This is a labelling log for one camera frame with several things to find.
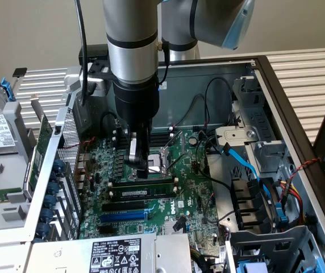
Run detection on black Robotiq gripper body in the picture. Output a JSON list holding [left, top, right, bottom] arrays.
[[112, 76, 161, 129]]

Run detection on CPU socket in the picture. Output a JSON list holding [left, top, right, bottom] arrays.
[[127, 147, 174, 182]]

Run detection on silver socket cover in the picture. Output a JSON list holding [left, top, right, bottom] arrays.
[[164, 130, 186, 172]]

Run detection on thin metal locking lever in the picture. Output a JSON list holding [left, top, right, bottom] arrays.
[[166, 154, 194, 173]]

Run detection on open PC case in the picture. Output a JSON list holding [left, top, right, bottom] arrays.
[[23, 55, 325, 273]]

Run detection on green Dell motherboard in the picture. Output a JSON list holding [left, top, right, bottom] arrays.
[[78, 129, 223, 251]]

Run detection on long black expansion slot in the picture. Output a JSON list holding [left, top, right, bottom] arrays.
[[102, 200, 146, 213]]

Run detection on rear port block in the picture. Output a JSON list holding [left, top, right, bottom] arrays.
[[74, 153, 91, 191]]

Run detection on black box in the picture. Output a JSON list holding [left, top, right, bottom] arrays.
[[78, 44, 109, 65]]

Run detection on blue expansion slot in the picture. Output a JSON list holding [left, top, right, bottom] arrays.
[[99, 209, 148, 224]]

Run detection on silver chipset heatsink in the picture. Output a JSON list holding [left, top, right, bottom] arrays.
[[164, 220, 186, 234]]

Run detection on blue card retainer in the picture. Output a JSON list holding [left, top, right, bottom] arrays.
[[36, 222, 50, 238], [48, 181, 60, 197], [44, 195, 57, 210], [53, 158, 66, 173], [40, 209, 54, 225]]

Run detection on silver power supply with label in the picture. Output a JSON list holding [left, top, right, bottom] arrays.
[[28, 232, 193, 273]]

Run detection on green graphics card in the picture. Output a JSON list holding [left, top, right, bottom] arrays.
[[23, 95, 54, 200]]

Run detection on black case fan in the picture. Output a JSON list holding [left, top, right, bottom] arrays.
[[230, 177, 280, 231]]

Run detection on silver disk bay cage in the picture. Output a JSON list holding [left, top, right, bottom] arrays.
[[215, 76, 288, 174]]

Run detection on black table clamp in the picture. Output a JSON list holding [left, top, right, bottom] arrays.
[[11, 67, 28, 78]]

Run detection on blue disk caddy clip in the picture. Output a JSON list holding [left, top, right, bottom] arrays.
[[1, 78, 17, 102]]

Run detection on grey parts rack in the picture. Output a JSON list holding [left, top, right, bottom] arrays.
[[0, 82, 38, 242]]

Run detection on dark grey disk bay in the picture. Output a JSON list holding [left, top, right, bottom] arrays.
[[226, 226, 325, 273]]

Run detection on blue disk caddy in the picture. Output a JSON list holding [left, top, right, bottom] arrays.
[[237, 261, 268, 273]]

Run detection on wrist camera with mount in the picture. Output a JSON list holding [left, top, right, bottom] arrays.
[[87, 60, 115, 98]]

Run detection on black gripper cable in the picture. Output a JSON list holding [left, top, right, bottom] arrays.
[[156, 40, 171, 86]]

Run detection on thick black wire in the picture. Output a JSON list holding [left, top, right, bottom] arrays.
[[209, 176, 234, 192]]

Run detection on thin black looped wire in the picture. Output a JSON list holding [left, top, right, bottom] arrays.
[[203, 77, 234, 127]]

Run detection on black camera cable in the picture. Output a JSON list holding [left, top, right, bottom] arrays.
[[75, 0, 97, 106]]

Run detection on blue flat SATA wire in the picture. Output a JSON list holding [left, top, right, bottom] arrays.
[[220, 143, 270, 200]]

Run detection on yellow black supply wire bundle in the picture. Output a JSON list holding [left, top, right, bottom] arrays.
[[190, 246, 209, 273]]

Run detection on red yellow power wire bundle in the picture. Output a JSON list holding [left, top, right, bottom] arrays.
[[277, 179, 308, 225]]

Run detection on red black twisted wire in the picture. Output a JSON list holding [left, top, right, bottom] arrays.
[[289, 157, 322, 183]]

